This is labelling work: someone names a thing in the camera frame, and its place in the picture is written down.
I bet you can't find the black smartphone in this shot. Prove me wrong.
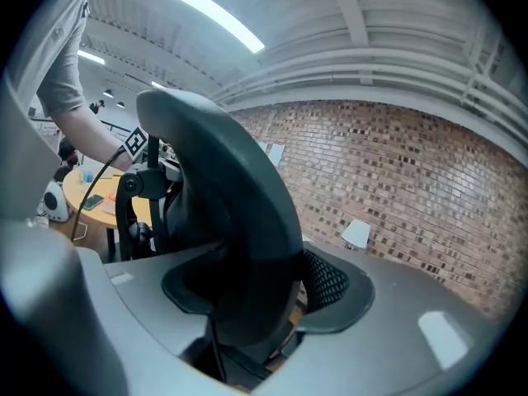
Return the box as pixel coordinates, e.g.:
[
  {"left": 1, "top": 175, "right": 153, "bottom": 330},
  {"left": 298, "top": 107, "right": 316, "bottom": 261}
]
[{"left": 82, "top": 193, "right": 106, "bottom": 211}]

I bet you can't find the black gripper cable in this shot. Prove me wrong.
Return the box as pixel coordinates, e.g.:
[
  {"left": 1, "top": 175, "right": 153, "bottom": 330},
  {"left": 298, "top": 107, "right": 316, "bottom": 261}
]
[{"left": 69, "top": 146, "right": 127, "bottom": 243}]

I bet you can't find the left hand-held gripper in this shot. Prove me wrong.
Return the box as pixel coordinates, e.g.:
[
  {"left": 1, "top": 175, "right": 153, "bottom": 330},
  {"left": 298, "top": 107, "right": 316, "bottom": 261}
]
[{"left": 122, "top": 125, "right": 150, "bottom": 160}]

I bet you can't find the person's grey t-shirt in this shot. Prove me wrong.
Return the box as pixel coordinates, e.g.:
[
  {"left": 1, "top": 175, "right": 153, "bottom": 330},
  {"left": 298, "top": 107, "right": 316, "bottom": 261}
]
[{"left": 5, "top": 0, "right": 91, "bottom": 118}]

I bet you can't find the round wooden table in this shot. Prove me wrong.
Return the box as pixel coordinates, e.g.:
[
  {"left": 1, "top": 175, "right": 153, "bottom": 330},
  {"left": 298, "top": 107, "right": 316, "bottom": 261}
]
[{"left": 61, "top": 164, "right": 154, "bottom": 260}]

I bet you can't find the white shade table lamp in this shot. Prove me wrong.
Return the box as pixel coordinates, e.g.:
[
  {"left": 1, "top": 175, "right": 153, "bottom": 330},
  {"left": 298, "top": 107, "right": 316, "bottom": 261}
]
[{"left": 341, "top": 218, "right": 372, "bottom": 251}]

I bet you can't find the white round speaker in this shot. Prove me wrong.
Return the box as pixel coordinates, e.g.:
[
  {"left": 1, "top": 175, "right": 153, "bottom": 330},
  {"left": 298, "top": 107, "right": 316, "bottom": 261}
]
[{"left": 42, "top": 179, "right": 72, "bottom": 224}]

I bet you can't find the black office chair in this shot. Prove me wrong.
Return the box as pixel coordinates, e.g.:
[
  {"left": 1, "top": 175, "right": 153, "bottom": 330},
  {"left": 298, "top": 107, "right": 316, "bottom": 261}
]
[{"left": 114, "top": 87, "right": 351, "bottom": 388}]

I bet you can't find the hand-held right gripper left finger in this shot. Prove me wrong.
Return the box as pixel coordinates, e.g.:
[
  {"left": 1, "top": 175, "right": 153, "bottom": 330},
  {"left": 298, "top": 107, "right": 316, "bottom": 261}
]
[{"left": 0, "top": 219, "right": 253, "bottom": 396}]

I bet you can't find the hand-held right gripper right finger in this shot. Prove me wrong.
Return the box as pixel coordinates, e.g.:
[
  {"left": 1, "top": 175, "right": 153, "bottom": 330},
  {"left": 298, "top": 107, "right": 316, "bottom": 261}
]
[{"left": 251, "top": 240, "right": 511, "bottom": 396}]

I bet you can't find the person's left forearm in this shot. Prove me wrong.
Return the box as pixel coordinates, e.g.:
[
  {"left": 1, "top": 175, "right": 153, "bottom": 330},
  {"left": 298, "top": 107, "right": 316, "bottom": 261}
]
[{"left": 48, "top": 104, "right": 134, "bottom": 173}]

